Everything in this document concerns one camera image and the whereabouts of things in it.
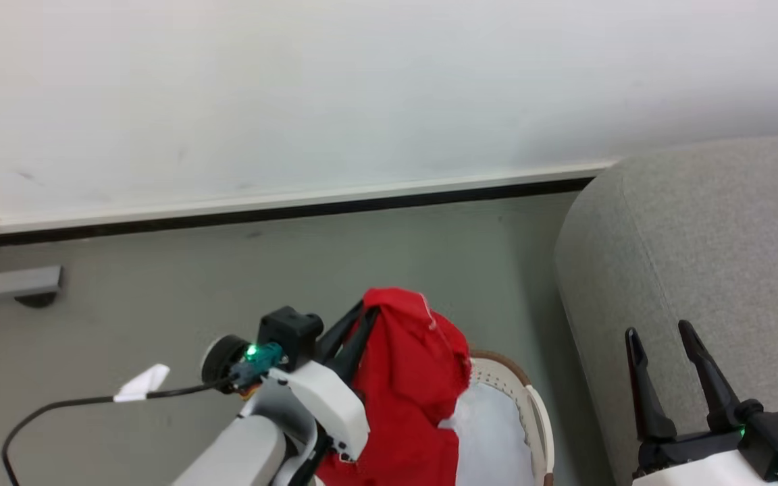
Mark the white baseboard strip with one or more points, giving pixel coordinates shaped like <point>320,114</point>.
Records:
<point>294,199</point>

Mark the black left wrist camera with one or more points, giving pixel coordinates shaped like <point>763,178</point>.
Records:
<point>289,332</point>

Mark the white laundry basket brown rim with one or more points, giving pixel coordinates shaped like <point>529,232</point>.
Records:
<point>534,412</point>

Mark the white cloth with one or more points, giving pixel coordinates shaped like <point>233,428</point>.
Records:
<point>490,439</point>

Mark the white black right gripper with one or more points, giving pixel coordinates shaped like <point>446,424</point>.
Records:
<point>693,466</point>

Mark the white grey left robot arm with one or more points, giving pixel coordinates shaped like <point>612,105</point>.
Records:
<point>240,452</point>

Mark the grey metal frame foot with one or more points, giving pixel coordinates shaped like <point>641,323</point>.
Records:
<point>4,283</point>

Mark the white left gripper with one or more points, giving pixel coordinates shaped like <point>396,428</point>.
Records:
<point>325,398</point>

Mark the red garment with white stripes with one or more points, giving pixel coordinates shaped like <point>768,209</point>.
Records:
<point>409,385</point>

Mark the grey fabric sofa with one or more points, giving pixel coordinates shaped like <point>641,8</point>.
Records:
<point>699,270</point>

